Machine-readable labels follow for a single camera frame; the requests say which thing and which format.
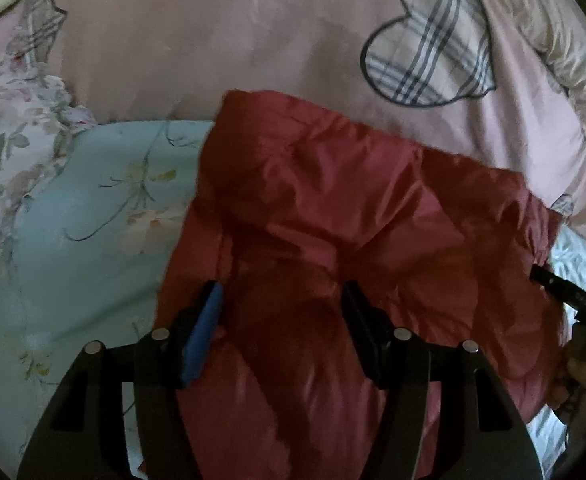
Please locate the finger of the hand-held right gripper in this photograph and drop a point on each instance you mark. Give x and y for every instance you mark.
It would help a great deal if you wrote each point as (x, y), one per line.
(563, 290)

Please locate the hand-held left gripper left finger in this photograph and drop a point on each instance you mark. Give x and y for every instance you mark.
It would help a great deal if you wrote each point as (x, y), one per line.
(200, 345)

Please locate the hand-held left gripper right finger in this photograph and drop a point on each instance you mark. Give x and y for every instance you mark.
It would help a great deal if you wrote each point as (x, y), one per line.
(368, 340)

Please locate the red quilted coat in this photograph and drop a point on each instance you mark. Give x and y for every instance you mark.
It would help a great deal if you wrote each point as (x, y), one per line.
(323, 210)

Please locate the person's right hand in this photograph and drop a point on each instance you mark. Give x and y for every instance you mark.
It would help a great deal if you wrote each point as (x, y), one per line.
(580, 385)

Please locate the light blue floral bedsheet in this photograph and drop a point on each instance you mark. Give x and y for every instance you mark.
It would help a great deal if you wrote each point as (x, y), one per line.
(88, 260)

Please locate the beige crumpled cloth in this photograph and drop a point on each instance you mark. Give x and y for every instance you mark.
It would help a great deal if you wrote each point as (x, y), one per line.
(558, 35)

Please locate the floral ruffled pillow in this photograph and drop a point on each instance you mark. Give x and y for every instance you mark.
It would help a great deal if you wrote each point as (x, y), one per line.
(8, 125)

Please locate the pink duvet with plaid hearts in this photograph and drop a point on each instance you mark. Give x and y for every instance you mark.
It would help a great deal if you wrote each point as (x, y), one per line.
(223, 50)

